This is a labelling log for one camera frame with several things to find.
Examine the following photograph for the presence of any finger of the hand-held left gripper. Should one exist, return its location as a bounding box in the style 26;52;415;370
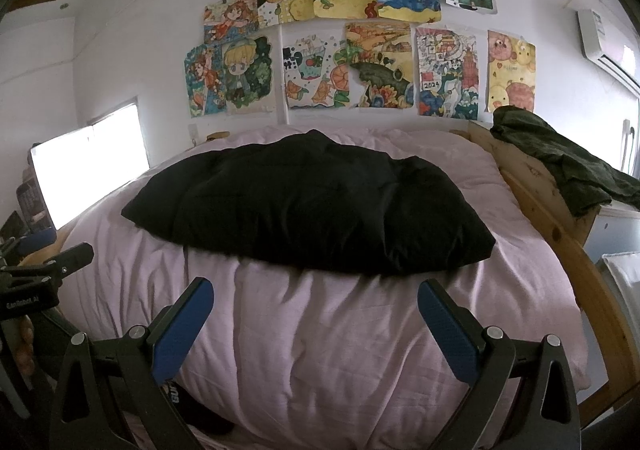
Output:
0;227;57;256
0;244;95;278

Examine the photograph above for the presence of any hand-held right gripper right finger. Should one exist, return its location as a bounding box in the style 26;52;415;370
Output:
417;279;583;450

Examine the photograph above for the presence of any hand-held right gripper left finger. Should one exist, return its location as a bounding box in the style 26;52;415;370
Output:
50;277;216;450

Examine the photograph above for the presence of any black garment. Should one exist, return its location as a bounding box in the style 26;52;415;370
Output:
121;129;497;277

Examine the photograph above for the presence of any person's left hand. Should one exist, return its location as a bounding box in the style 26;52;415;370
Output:
12;316;37;378

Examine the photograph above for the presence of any dark box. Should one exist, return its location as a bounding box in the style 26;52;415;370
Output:
16;181;51;231

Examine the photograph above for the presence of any black printed cloth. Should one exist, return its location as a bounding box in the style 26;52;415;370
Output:
159;376;236;437

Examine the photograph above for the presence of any pink duvet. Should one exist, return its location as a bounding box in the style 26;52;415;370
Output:
37;125;588;450

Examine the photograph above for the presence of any white pillow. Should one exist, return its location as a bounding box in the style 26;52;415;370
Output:
597;252;640;326

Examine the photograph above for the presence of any white cabinet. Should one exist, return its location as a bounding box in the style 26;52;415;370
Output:
582;204;640;281

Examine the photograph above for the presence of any dark green garment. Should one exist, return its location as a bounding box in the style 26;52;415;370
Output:
490;105;640;217

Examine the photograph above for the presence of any swimming character drawing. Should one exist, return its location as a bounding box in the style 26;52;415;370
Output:
185;43;227;119

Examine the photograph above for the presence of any blond character drawing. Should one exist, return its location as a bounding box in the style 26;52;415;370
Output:
220;35;277;114

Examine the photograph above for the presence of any city buildings drawing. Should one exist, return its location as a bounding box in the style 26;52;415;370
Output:
415;24;482;119

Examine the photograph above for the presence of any yellow pink chicks drawing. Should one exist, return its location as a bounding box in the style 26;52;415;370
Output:
486;30;537;114

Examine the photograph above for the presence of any orange-haired girl drawing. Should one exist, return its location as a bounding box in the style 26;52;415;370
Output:
204;0;259;44

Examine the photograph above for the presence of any turtles drawing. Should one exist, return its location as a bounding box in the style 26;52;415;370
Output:
282;27;352;110

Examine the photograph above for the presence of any white air conditioner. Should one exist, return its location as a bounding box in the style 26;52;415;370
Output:
577;9;640;96

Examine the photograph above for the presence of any wooden bed frame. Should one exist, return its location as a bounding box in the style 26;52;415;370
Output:
447;120;640;431

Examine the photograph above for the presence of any white door handle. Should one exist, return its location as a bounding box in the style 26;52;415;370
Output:
619;119;637;177

